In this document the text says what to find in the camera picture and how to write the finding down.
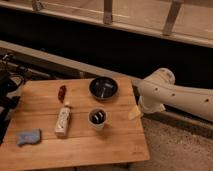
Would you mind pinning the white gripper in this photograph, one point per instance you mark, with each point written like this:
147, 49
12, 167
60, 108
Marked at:
147, 106

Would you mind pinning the white bottle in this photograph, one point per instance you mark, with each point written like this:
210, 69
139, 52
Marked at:
62, 123

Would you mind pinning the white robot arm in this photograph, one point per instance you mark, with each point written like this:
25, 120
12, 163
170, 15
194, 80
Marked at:
159, 89

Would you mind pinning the wooden board table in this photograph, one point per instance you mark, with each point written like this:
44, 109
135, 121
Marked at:
120, 141

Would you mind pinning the white cup dark inside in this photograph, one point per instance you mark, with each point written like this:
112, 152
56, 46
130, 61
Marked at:
97, 118

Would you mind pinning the black bowl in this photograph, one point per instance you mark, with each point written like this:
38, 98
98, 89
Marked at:
103, 88

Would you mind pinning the dark red pepper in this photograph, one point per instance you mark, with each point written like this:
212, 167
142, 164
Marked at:
61, 93

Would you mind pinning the metal rail frame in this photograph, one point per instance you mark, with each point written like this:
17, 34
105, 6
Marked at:
188, 21

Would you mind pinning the black equipment with cables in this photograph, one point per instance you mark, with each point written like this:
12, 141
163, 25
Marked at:
10, 82

